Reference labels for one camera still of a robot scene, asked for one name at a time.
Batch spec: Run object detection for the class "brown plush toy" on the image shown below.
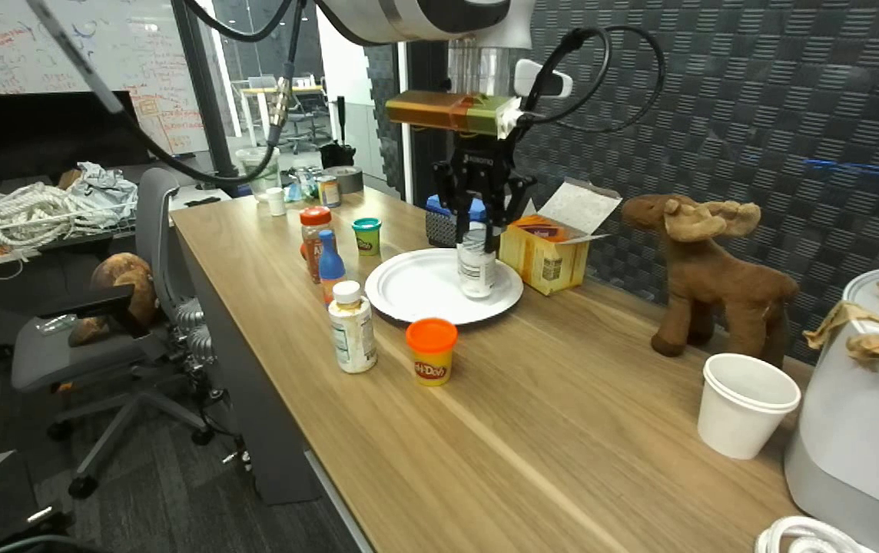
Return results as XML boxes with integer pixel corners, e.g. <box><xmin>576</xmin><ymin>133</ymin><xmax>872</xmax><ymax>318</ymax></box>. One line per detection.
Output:
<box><xmin>67</xmin><ymin>250</ymin><xmax>161</xmax><ymax>347</ymax></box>

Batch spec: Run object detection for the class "white cable pile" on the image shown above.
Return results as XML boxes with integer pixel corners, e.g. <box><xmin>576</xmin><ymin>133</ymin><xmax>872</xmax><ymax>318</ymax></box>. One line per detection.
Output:
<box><xmin>0</xmin><ymin>158</ymin><xmax>142</xmax><ymax>257</ymax></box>

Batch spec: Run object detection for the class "grey office chair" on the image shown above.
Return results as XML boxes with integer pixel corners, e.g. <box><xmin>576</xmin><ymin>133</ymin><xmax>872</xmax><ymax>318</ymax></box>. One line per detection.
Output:
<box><xmin>10</xmin><ymin>165</ymin><xmax>247</xmax><ymax>503</ymax></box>

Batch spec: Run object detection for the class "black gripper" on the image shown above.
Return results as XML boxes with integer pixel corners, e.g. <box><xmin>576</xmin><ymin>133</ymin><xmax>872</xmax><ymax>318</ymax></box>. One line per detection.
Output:
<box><xmin>442</xmin><ymin>134</ymin><xmax>527</xmax><ymax>250</ymax></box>

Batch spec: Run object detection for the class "white rope coil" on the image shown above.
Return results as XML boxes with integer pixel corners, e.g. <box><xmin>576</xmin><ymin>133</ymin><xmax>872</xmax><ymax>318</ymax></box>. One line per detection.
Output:
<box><xmin>753</xmin><ymin>513</ymin><xmax>879</xmax><ymax>553</ymax></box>

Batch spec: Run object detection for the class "blue tape strip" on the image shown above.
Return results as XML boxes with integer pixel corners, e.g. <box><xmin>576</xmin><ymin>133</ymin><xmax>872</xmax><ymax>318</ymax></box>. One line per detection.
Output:
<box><xmin>805</xmin><ymin>152</ymin><xmax>879</xmax><ymax>184</ymax></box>

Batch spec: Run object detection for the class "yellow-label tin can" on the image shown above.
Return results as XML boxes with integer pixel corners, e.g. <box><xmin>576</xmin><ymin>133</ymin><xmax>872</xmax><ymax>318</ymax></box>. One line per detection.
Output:
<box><xmin>316</xmin><ymin>175</ymin><xmax>348</xmax><ymax>208</ymax></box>

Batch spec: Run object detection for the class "grey white appliance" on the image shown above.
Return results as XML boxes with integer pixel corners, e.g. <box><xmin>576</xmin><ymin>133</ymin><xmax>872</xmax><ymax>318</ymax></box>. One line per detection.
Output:
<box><xmin>783</xmin><ymin>263</ymin><xmax>879</xmax><ymax>553</ymax></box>

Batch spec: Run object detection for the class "orange-lid play-doh can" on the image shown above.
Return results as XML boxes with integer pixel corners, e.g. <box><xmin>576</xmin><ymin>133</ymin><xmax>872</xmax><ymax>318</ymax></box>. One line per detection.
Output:
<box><xmin>402</xmin><ymin>316</ymin><xmax>462</xmax><ymax>390</ymax></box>

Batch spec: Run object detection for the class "yellow cardboard box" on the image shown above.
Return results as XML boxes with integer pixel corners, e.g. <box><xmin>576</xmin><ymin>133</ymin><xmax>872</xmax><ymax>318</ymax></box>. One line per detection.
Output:
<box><xmin>497</xmin><ymin>179</ymin><xmax>622</xmax><ymax>301</ymax></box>

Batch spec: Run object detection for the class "white paper plate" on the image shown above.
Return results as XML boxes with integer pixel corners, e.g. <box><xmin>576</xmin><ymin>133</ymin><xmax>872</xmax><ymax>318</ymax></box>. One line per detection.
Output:
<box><xmin>363</xmin><ymin>247</ymin><xmax>525</xmax><ymax>332</ymax></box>

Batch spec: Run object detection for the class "stained white-cap bottle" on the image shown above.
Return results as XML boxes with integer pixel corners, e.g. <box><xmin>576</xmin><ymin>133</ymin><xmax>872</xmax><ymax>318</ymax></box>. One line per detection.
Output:
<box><xmin>324</xmin><ymin>278</ymin><xmax>382</xmax><ymax>377</ymax></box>

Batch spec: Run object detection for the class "white paper cup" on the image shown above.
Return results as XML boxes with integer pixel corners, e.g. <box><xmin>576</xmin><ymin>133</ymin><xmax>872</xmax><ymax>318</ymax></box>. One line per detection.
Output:
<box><xmin>693</xmin><ymin>349</ymin><xmax>805</xmax><ymax>463</ymax></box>

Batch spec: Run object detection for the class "brown moose plush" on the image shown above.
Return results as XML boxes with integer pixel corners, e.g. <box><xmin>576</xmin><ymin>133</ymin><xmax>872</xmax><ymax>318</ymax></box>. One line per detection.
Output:
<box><xmin>616</xmin><ymin>194</ymin><xmax>801</xmax><ymax>364</ymax></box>

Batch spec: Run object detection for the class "red-lid spice jar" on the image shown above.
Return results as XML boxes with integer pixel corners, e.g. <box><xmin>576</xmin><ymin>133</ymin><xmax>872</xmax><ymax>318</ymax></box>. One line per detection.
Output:
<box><xmin>298</xmin><ymin>206</ymin><xmax>335</xmax><ymax>285</ymax></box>

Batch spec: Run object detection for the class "black metal post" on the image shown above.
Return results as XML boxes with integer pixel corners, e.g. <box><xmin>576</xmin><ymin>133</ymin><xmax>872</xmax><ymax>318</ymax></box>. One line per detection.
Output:
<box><xmin>169</xmin><ymin>0</ymin><xmax>240</xmax><ymax>179</ymax></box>

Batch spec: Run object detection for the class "teal-lid play-doh can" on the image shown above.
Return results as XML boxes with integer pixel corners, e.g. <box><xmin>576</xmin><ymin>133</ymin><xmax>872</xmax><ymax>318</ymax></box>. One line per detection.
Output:
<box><xmin>349</xmin><ymin>215</ymin><xmax>385</xmax><ymax>257</ymax></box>

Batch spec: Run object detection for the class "black camera stand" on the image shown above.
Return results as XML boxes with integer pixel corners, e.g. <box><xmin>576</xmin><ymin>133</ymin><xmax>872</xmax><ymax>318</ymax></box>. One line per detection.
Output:
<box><xmin>316</xmin><ymin>95</ymin><xmax>359</xmax><ymax>172</ymax></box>

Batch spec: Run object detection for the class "small white cup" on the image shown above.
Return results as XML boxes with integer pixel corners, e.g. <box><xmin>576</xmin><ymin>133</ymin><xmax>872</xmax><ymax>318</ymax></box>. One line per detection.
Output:
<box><xmin>258</xmin><ymin>184</ymin><xmax>287</xmax><ymax>219</ymax></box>

